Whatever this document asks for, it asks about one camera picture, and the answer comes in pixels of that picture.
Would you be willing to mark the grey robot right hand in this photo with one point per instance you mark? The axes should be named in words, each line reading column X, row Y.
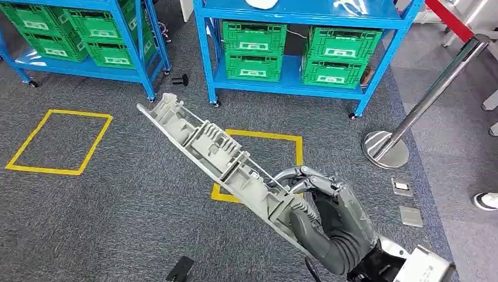
column 346, row 222

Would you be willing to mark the long grey ribbed part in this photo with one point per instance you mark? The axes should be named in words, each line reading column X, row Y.
column 212, row 150

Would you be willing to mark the steel floor outlet closed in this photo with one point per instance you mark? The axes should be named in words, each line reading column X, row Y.
column 411, row 216

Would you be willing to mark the steel floor outlet open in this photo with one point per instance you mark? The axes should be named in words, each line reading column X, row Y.
column 402, row 187

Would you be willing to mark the green plastic crate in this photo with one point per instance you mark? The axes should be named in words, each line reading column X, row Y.
column 342, row 44
column 148, row 46
column 253, row 37
column 54, row 48
column 253, row 68
column 330, row 74
column 111, row 56
column 27, row 17
column 99, row 25

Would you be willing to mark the blue metal shelf rack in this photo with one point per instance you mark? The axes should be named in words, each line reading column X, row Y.
column 138, row 46
column 291, row 76

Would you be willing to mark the black robot left foot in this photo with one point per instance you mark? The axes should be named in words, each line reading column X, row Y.
column 181, row 270

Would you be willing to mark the white furniture leg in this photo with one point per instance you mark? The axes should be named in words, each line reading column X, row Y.
column 494, row 130
column 491, row 102

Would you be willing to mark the small black cylinder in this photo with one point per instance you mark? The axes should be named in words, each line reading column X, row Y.
column 181, row 79

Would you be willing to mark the red barrier belt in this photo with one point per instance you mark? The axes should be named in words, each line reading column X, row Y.
column 447, row 19

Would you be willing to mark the white rounded object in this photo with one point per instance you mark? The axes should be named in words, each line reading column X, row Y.
column 261, row 3

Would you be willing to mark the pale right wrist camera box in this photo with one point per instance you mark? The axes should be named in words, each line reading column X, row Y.
column 424, row 268

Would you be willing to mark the chrome stanchion post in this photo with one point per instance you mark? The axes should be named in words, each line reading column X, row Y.
column 424, row 103

